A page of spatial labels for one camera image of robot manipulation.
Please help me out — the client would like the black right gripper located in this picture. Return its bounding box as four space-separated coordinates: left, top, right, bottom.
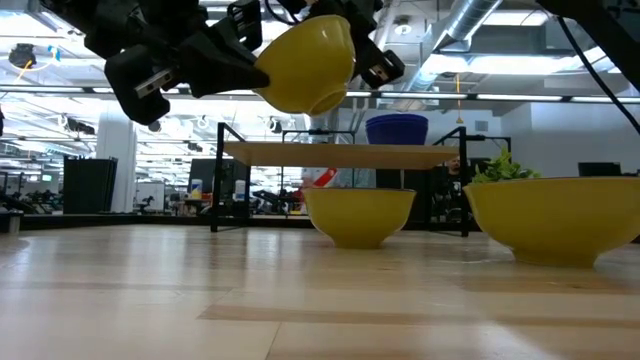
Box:
277 0 406 90

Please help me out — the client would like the yellow hanging pendant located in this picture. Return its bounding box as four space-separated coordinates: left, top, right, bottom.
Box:
454 73 464 125

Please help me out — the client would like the green potted plant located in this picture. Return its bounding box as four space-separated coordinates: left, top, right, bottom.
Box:
472 148 542 184

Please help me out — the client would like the yellow ceramic bowl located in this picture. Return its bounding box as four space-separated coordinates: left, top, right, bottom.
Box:
463 176 640 269
303 187 417 250
253 13 357 117

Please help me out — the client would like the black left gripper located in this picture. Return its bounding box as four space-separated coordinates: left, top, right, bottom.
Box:
84 0 271 126

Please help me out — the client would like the wooden shelf board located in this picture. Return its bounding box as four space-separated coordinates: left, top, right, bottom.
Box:
223 141 461 171

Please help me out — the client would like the small white post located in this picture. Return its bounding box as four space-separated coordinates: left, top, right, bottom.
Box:
0 208 24 235

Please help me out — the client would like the white room column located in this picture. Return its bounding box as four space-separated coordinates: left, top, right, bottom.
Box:
96 112 137 214

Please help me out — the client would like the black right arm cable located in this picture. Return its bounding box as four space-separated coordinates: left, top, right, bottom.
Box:
556 17 640 136

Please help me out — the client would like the person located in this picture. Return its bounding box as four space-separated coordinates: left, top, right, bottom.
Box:
439 155 466 224

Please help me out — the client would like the black computer monitor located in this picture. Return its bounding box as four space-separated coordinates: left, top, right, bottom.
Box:
578 161 623 178
188 158 251 202

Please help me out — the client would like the silver spiral ceiling duct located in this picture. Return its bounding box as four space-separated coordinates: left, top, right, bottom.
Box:
404 0 504 96

